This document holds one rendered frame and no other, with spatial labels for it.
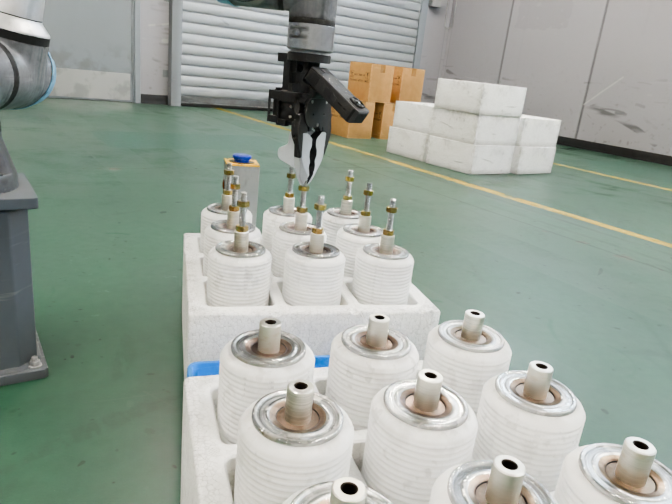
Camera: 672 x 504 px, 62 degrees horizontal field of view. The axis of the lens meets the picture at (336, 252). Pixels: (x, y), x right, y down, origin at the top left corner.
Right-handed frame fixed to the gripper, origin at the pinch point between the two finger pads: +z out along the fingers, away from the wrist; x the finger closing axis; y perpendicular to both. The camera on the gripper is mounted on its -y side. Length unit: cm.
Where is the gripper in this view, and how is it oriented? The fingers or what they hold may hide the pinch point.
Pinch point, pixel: (308, 177)
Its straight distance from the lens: 97.2
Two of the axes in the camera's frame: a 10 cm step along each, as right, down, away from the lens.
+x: -5.6, 2.0, -8.0
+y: -8.2, -2.6, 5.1
